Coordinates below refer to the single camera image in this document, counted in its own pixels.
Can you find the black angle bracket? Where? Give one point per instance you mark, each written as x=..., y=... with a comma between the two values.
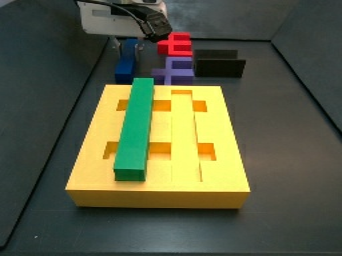
x=218, y=63

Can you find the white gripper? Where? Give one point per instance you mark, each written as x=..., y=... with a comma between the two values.
x=125, y=18

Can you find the yellow slotted board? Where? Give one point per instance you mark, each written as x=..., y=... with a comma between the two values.
x=194, y=165

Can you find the red cross-shaped block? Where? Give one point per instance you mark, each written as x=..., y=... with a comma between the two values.
x=177, y=46

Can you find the green long block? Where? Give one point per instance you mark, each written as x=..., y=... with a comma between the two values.
x=130, y=166

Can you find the blue long block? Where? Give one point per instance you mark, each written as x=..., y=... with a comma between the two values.
x=125, y=69

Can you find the purple cross-shaped block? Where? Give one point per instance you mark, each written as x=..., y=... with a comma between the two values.
x=177, y=73

